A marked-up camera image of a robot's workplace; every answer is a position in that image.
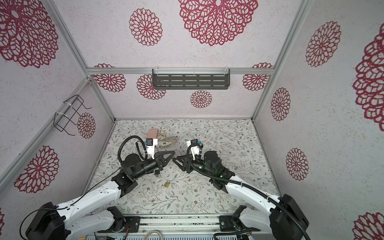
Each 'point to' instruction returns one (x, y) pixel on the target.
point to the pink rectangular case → (152, 133)
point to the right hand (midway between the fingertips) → (175, 157)
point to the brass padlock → (167, 183)
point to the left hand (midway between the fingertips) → (175, 154)
